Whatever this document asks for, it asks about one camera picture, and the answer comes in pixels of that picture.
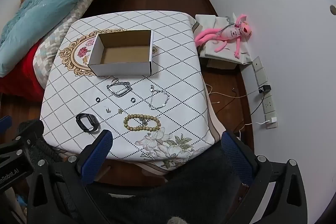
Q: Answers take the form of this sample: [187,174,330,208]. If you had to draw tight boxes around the light blue quilt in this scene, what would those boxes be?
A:
[0,0,135,77]

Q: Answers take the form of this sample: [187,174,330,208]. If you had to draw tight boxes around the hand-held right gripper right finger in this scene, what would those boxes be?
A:
[221,130,307,224]

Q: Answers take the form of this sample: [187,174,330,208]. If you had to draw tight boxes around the pink plush toy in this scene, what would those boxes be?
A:
[194,13,254,58]

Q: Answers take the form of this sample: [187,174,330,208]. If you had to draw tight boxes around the black smart band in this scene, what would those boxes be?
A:
[76,113,101,134]

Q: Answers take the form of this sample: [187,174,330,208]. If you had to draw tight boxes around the white wall socket panel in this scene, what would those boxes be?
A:
[251,56,278,129]

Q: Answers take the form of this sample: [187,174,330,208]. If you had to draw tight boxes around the red blanket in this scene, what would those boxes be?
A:
[0,39,46,102]

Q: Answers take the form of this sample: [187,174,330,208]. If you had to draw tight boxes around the thin silver bracelet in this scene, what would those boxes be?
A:
[149,84,170,110]

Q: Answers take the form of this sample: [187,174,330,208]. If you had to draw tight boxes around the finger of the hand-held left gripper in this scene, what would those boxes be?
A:
[0,115,12,133]
[16,120,45,148]

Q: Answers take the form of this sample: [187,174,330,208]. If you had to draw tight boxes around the white cardboard box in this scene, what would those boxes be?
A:
[87,29,153,77]

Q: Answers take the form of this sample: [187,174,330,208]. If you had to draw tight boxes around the dark fuzzy garment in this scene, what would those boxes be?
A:
[26,135,254,224]

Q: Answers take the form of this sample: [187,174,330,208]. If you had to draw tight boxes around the white charger plug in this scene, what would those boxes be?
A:
[256,117,278,125]

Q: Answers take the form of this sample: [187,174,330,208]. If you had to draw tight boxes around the black cable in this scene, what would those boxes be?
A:
[218,91,266,132]

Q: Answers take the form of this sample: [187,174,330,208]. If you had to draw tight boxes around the chunky silver chain bracelet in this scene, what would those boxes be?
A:
[106,78,132,98]

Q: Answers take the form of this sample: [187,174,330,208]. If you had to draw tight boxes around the table with patterned cloth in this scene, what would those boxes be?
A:
[39,10,214,174]

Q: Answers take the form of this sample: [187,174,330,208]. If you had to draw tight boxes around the beige cable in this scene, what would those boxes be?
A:
[205,84,248,107]

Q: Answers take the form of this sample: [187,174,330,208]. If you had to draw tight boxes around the bed with checked sheet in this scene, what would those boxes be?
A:
[33,0,132,86]

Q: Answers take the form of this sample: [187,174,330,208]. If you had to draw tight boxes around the wooden bead bracelet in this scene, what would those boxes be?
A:
[123,114,161,132]

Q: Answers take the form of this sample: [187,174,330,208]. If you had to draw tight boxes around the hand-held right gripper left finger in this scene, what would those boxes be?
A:
[26,130,114,224]

